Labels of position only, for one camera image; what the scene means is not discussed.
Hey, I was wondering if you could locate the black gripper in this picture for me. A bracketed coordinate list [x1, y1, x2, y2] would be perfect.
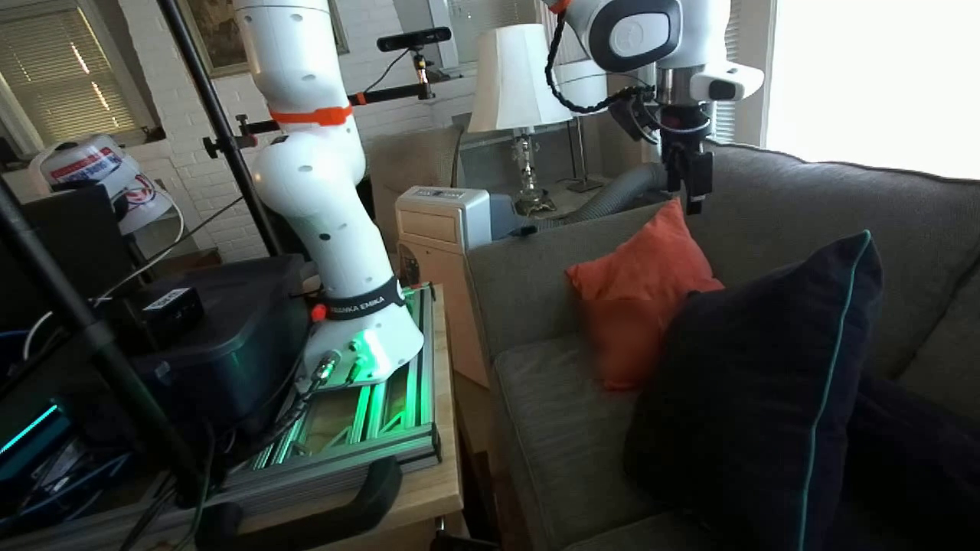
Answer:
[661, 104, 713, 215]

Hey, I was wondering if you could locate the orange pillow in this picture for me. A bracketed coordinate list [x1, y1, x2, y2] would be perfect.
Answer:
[565, 200, 722, 392]

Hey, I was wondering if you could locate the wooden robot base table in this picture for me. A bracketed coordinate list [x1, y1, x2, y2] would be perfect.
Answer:
[0, 285, 468, 551]

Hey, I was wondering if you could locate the white red blue bucket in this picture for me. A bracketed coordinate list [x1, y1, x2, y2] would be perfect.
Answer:
[26, 134, 174, 236]

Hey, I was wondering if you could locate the white air purifier box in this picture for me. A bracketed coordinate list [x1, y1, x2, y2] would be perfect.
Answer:
[392, 182, 540, 382]

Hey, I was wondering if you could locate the black controller box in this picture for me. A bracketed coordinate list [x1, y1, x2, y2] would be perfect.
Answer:
[102, 256, 310, 442]

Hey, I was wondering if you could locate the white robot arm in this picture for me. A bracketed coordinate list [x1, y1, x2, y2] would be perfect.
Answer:
[235, 0, 761, 389]

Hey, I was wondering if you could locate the black camera tripod pole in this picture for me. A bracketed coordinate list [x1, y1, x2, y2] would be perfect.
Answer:
[0, 0, 283, 504]

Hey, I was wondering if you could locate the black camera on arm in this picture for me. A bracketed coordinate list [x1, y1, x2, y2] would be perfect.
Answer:
[350, 26, 449, 104]

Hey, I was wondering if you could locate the framed wall picture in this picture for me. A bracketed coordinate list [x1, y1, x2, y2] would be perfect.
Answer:
[177, 0, 341, 76]

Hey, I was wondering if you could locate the white lamp with shade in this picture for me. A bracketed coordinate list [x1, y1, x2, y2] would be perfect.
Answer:
[468, 23, 569, 215]

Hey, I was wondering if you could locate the grey fabric sofa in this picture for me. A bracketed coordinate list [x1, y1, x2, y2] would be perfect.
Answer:
[468, 148, 980, 551]

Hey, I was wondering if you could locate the green aluminium base frame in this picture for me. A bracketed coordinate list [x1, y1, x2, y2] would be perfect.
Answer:
[235, 285, 440, 481]

